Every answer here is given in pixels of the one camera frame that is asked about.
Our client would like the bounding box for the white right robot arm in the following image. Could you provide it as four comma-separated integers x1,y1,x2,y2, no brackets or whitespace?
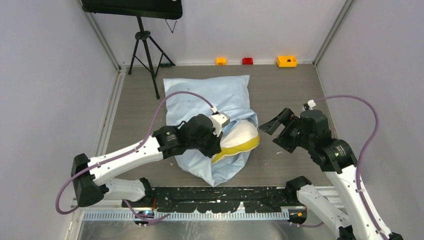
259,108,403,240

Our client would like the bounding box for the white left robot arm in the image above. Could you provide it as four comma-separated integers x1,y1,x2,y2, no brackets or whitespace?
71,112,230,208

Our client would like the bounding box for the small orange block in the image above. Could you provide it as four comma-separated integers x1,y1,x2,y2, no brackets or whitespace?
215,57,227,66

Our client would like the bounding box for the aluminium rail at front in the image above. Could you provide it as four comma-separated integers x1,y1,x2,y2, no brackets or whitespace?
70,185,369,222

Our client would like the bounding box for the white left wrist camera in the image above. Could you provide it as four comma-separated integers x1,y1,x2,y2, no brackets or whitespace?
209,106,230,137

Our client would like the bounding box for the yellow open box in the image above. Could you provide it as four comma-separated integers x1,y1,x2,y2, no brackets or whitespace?
276,55,298,68

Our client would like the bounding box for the small red block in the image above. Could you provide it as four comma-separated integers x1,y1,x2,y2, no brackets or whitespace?
242,57,254,65

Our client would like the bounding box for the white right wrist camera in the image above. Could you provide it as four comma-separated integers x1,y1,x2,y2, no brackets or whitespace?
302,99,317,112

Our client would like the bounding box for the black tripod stand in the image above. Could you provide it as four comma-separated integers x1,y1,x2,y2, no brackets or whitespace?
127,16,176,100

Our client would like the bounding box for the black panel on tripod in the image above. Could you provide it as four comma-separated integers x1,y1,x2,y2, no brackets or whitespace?
81,0,183,20

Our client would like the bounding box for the light blue pillowcase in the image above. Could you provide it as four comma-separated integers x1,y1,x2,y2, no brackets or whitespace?
163,75,259,187

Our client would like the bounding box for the white pillow with yellow trim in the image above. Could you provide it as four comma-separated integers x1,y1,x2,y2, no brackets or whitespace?
211,119,260,164

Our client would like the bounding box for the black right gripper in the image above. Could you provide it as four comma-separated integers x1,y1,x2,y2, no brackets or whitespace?
259,106,313,152

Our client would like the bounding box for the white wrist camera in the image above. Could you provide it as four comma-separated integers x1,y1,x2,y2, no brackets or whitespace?
209,106,230,137
302,99,317,112

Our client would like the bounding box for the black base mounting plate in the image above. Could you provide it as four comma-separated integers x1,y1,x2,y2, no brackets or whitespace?
130,186,308,214

